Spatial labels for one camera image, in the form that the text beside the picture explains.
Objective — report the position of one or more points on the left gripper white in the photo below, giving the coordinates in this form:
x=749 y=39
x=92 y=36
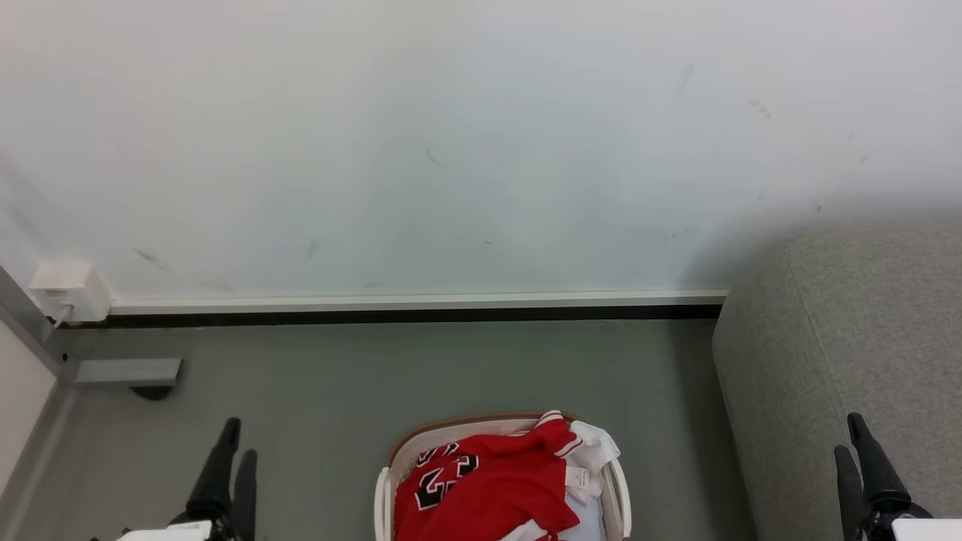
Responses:
x=180 y=532

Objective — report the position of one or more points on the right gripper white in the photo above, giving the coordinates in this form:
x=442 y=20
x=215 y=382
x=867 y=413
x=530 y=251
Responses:
x=924 y=530

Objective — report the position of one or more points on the grey fabric sofa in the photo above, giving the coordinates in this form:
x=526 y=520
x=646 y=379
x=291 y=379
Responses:
x=842 y=346

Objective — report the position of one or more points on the white laundry basket brown rim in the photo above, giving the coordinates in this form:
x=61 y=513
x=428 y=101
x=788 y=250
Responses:
x=385 y=496

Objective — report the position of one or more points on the white and black baseboard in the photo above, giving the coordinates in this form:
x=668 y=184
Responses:
x=413 y=306

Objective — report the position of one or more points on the red basketball jersey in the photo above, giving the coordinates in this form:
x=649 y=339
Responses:
x=496 y=488

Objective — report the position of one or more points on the white garment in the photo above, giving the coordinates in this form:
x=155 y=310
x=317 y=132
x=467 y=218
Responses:
x=597 y=447

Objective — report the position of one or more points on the white wall socket box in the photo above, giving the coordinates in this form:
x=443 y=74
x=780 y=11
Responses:
x=68 y=285

